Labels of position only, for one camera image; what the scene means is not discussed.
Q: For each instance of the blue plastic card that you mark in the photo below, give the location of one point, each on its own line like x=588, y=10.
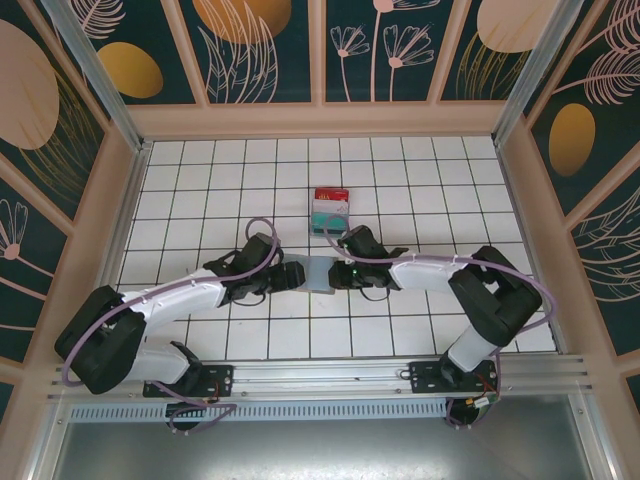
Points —
x=319, y=275

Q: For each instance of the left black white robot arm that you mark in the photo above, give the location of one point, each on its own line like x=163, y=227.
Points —
x=175, y=297

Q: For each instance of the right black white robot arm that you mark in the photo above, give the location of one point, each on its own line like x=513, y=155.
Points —
x=425, y=275

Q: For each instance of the teal plastic card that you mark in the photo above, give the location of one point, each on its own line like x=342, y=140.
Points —
x=336, y=226

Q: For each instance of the clear acrylic card stand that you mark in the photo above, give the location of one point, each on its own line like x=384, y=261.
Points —
x=317, y=234

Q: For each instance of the white pink plastic card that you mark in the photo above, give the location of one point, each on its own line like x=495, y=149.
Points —
x=327, y=206

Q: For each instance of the red plastic card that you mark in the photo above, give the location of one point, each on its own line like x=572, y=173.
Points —
x=331, y=193

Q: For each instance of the grey metal sheet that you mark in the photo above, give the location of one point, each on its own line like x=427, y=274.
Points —
x=320, y=450

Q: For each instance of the small labelled electronics board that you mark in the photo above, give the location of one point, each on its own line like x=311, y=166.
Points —
x=487, y=400

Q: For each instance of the aluminium mounting rail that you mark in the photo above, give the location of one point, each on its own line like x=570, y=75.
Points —
x=320, y=375

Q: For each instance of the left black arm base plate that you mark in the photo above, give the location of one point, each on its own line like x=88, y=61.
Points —
x=220, y=380

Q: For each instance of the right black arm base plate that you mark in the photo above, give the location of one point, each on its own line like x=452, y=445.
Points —
x=425, y=377

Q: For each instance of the aluminium corner post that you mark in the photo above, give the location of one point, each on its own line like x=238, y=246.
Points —
x=111, y=97
x=542, y=75

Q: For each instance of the aluminium frame bar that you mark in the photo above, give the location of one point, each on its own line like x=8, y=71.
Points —
x=50, y=440
x=592, y=440

